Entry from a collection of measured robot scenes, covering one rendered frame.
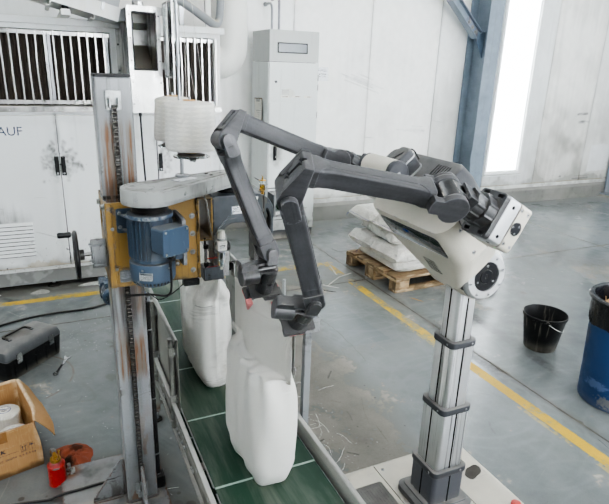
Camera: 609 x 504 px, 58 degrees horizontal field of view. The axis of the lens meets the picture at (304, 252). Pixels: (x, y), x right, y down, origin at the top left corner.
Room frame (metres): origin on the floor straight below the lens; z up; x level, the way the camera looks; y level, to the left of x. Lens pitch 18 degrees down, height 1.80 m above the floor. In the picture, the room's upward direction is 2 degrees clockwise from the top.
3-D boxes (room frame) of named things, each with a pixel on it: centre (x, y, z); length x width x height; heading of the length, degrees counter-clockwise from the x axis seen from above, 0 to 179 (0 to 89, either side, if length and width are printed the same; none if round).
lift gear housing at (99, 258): (1.88, 0.75, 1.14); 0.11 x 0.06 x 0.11; 25
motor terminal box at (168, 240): (1.69, 0.43, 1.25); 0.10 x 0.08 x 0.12; 140
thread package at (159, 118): (2.06, 0.50, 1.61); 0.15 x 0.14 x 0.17; 25
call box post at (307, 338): (2.04, -0.03, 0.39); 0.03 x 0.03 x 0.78; 25
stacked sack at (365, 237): (5.01, -0.79, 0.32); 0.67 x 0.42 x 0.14; 119
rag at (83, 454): (2.15, 1.07, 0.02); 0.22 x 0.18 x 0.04; 25
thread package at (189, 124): (1.82, 0.39, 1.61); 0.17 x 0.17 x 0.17
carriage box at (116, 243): (1.98, 0.59, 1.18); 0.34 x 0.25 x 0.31; 115
